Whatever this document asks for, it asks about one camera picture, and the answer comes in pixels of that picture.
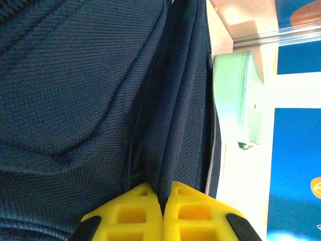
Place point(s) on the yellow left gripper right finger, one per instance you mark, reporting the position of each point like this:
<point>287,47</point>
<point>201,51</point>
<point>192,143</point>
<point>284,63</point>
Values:
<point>195,226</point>

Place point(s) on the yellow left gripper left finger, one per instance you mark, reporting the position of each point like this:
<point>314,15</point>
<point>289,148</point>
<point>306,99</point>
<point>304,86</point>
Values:
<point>130,226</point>

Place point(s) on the navy blue backpack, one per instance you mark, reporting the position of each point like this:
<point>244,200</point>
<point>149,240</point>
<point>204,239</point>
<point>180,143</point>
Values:
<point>87,88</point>

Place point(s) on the mint green zip case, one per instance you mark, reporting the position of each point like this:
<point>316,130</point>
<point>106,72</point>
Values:
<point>233,95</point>

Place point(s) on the aluminium frame post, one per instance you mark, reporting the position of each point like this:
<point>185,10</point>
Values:
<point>276,36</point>

